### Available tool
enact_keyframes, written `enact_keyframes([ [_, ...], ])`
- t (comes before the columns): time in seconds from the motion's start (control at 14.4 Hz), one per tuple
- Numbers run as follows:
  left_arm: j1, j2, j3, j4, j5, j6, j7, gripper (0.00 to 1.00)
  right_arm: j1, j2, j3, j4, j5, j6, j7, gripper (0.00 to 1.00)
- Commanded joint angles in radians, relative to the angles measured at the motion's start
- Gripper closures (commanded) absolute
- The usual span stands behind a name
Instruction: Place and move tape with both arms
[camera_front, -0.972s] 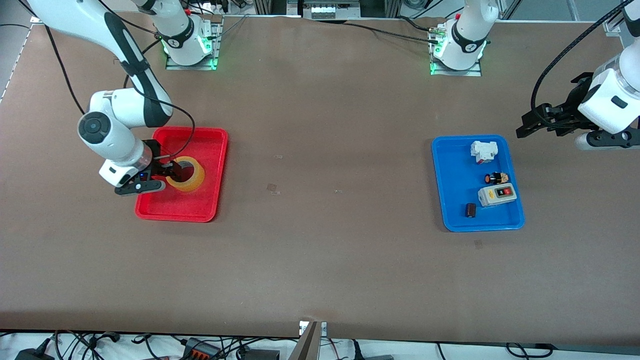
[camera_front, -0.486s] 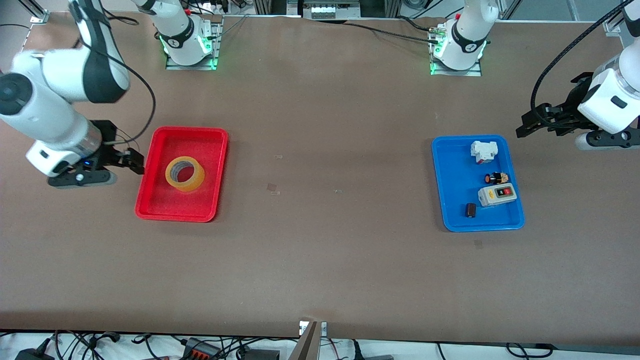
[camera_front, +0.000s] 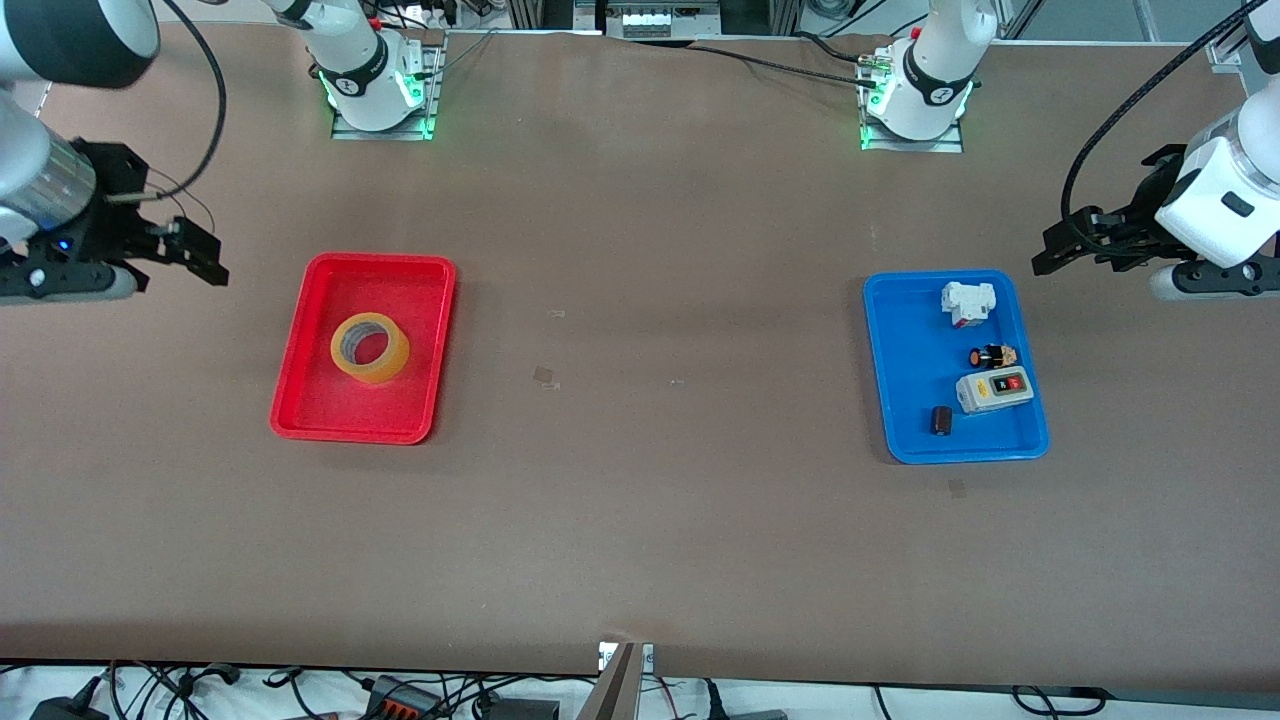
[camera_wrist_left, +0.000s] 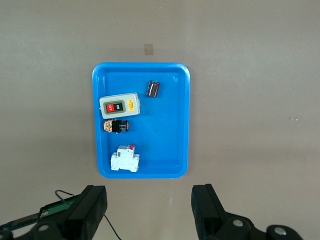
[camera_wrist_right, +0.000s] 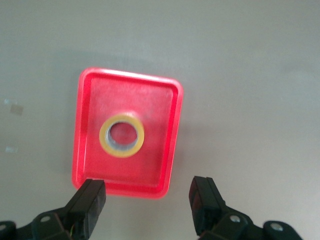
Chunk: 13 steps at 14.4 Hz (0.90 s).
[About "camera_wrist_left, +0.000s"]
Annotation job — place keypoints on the clear tape scrap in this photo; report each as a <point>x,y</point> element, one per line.
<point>293,118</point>

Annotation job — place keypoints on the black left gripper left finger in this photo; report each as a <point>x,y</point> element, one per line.
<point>85,212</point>

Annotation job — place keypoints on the brown cylindrical capacitor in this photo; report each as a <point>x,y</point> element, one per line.
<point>153,88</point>

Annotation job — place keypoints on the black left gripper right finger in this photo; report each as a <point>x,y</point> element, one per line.
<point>207,210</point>

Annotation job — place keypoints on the black push button orange cap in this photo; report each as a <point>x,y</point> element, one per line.
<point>116,126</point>

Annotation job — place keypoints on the white circuit breaker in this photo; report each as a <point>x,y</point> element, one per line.
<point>125,161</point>

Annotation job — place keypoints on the blue plastic tray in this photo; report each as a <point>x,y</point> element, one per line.
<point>162,140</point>

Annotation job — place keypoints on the green circuit board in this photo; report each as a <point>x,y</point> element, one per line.
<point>58,203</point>

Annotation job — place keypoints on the grey on off switch box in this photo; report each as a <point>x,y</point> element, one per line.
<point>120,113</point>

